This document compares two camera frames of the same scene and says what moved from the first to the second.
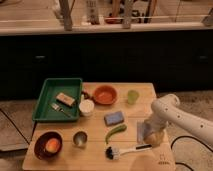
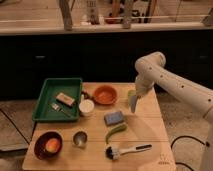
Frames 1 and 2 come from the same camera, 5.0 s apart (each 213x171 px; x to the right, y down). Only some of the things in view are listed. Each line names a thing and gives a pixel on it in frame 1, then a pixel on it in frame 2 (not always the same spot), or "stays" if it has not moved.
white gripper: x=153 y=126 to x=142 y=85
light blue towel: x=140 y=131 to x=133 y=100
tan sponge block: x=64 y=99 stays
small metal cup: x=79 y=138 stays
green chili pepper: x=119 y=128 stays
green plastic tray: x=51 y=88 stays
